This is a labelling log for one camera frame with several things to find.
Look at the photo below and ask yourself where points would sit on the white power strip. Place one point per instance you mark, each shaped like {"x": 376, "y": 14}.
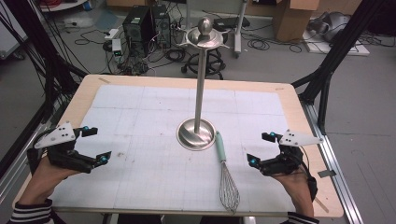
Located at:
{"x": 111, "y": 33}

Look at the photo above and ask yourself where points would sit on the black flat device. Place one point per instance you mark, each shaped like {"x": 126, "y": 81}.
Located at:
{"x": 232, "y": 22}

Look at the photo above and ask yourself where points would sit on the aluminium rail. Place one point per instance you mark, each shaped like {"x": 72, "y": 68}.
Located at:
{"x": 333, "y": 161}
{"x": 18, "y": 161}

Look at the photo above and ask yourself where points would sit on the white device with green display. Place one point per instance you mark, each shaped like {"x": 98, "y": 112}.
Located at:
{"x": 117, "y": 49}

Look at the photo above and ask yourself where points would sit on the brown cardboard box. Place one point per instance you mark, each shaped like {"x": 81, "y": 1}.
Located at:
{"x": 294, "y": 20}

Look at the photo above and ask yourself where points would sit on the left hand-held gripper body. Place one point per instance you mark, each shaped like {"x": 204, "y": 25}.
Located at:
{"x": 54, "y": 137}

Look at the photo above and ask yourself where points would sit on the silver metal utensil stand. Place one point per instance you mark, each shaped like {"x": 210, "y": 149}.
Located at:
{"x": 200, "y": 93}

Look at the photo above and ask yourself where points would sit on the large black computer tower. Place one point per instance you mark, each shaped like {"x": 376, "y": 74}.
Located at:
{"x": 137, "y": 29}

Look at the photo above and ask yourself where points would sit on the slim black computer tower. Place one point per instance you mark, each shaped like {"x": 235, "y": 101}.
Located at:
{"x": 162, "y": 26}

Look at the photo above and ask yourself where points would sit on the white flat board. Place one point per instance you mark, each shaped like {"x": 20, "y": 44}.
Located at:
{"x": 348, "y": 49}

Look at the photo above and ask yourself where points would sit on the white metal stand post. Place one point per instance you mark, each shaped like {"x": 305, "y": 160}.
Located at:
{"x": 239, "y": 28}

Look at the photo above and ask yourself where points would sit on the person's left hand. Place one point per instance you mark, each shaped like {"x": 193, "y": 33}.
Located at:
{"x": 43, "y": 182}

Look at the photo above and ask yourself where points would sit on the white grid mat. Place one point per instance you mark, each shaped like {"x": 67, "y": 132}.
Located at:
{"x": 149, "y": 174}

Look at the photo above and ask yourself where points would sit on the person's right hand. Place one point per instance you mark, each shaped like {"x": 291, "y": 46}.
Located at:
{"x": 295, "y": 188}

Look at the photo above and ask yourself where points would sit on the grey tape strip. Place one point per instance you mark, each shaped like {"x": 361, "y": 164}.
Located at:
{"x": 327, "y": 173}

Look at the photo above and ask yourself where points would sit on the black frame strut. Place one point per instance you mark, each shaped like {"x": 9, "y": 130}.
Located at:
{"x": 330, "y": 62}
{"x": 43, "y": 56}

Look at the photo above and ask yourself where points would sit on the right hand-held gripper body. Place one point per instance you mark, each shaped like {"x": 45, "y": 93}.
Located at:
{"x": 289, "y": 155}

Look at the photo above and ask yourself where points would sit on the wooden table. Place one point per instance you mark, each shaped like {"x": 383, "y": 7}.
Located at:
{"x": 90, "y": 81}

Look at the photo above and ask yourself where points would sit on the black chair base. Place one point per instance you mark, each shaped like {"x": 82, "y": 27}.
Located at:
{"x": 214, "y": 63}

